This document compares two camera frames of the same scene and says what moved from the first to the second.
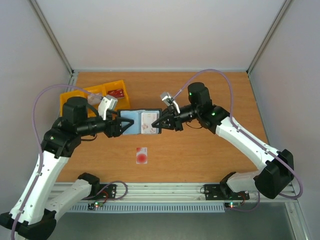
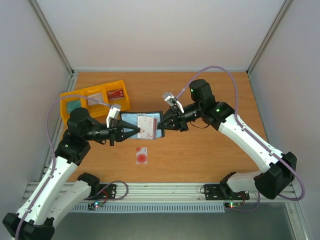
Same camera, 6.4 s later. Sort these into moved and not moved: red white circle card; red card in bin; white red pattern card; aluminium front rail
Moved: white red pattern card
Not moved: aluminium front rail; red card in bin; red white circle card
